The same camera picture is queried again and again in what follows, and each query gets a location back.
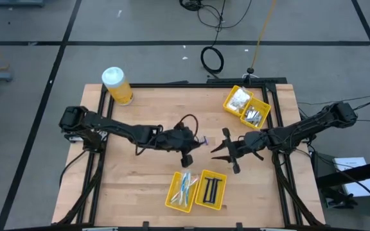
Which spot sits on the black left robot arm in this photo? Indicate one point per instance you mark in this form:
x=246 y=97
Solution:
x=124 y=130

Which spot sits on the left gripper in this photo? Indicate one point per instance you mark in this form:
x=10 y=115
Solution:
x=178 y=141

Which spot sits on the black clamp stand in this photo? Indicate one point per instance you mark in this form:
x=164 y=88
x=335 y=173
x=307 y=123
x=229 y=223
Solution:
x=251 y=70

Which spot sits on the yellow canister with white lid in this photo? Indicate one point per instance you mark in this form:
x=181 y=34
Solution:
x=119 y=90

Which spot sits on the blue disposable razor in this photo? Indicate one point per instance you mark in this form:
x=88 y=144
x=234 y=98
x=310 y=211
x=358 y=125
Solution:
x=205 y=140

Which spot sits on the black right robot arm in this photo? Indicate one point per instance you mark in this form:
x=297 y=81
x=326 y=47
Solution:
x=307 y=126

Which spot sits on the white paper booklet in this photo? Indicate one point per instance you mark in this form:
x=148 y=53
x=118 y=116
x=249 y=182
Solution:
x=365 y=189

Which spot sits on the red toothbrush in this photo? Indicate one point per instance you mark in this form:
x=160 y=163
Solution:
x=194 y=182

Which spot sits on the black metal bar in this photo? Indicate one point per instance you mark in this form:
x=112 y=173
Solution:
x=358 y=173

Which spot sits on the silver nail clipper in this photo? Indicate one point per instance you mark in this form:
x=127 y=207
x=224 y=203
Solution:
x=250 y=114

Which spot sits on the blue toothbrush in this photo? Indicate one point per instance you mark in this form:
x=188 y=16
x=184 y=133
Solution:
x=186 y=189

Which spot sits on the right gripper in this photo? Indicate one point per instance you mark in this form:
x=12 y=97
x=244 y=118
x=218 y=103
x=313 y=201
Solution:
x=252 y=144

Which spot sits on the nail clipper in clear wrapper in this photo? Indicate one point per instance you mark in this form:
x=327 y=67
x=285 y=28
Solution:
x=257 y=119

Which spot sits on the black comb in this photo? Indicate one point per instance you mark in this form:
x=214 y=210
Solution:
x=216 y=191
x=207 y=191

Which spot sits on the yellow slotted plastic basket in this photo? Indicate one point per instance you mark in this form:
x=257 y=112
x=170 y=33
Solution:
x=226 y=103
x=172 y=188
x=200 y=192
x=265 y=107

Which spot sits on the black aluminium table frame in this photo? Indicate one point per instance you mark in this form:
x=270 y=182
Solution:
x=189 y=85

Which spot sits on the clear bag of cotton balls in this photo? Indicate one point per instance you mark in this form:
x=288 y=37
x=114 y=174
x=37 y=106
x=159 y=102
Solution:
x=241 y=96

